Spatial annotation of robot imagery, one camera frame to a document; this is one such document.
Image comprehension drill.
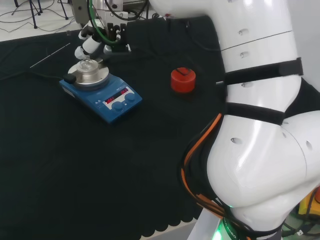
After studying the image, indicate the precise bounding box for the red ridged flask stand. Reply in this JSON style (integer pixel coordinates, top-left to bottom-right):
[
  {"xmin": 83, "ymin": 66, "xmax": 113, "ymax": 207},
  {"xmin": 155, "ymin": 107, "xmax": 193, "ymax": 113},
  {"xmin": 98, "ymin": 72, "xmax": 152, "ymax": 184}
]
[{"xmin": 170, "ymin": 67, "xmax": 197, "ymax": 94}]

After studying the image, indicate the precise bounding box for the thin glass rod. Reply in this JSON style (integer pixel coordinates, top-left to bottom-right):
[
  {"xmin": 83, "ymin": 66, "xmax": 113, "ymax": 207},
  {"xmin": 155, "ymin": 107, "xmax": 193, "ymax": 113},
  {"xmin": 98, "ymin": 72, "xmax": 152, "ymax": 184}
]
[{"xmin": 29, "ymin": 42, "xmax": 72, "ymax": 69}]

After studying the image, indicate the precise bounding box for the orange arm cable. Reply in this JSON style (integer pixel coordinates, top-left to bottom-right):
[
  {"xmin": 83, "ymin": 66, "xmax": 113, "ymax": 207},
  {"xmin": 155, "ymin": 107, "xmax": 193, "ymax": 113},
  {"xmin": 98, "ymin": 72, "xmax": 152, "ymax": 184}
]
[{"xmin": 180, "ymin": 113, "xmax": 231, "ymax": 219}]

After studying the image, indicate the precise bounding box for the black tripod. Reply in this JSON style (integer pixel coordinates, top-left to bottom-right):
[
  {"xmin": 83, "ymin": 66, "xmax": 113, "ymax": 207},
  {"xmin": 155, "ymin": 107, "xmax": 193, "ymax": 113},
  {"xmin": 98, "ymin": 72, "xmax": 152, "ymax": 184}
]
[{"xmin": 12, "ymin": 0, "xmax": 44, "ymax": 30}]

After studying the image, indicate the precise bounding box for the blue-base heater with steel plate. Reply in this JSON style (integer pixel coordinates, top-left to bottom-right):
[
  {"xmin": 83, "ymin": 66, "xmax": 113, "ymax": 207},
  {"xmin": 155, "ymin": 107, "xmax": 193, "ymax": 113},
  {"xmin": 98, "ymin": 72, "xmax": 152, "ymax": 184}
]
[{"xmin": 58, "ymin": 60, "xmax": 144, "ymax": 126}]

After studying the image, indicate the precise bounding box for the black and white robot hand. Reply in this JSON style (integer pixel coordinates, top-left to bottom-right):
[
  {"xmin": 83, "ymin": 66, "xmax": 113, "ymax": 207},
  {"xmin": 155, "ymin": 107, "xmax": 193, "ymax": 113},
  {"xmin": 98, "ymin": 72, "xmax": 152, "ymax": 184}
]
[{"xmin": 74, "ymin": 20, "xmax": 132, "ymax": 64}]

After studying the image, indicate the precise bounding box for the black heater power cable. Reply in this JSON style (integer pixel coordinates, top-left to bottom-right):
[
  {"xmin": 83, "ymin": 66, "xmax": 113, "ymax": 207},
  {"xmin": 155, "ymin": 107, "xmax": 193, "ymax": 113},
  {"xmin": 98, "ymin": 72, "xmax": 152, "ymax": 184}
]
[{"xmin": 0, "ymin": 70, "xmax": 66, "ymax": 81}]

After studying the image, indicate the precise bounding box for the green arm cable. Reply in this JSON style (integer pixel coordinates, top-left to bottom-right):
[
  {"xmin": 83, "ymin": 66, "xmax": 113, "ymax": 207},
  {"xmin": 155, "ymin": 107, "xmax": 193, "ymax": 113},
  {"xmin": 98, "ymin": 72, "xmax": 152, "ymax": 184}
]
[{"xmin": 87, "ymin": 0, "xmax": 119, "ymax": 46}]

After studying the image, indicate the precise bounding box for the yellow stop button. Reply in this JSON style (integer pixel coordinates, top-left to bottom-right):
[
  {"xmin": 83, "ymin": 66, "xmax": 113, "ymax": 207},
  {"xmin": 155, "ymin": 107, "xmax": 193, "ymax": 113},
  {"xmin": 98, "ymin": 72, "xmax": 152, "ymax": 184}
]
[{"xmin": 297, "ymin": 185, "xmax": 320, "ymax": 223}]

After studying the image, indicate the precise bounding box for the black bench cloth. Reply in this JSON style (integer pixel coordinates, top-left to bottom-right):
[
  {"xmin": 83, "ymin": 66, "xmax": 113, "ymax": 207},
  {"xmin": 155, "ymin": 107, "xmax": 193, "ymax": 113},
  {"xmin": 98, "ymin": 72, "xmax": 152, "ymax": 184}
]
[{"xmin": 0, "ymin": 14, "xmax": 320, "ymax": 238}]

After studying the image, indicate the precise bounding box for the clear round-bottom glass flask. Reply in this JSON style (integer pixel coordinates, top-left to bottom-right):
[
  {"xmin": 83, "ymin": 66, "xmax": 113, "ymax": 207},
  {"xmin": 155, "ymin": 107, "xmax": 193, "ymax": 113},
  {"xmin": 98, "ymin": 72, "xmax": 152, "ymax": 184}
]
[{"xmin": 79, "ymin": 58, "xmax": 95, "ymax": 73}]

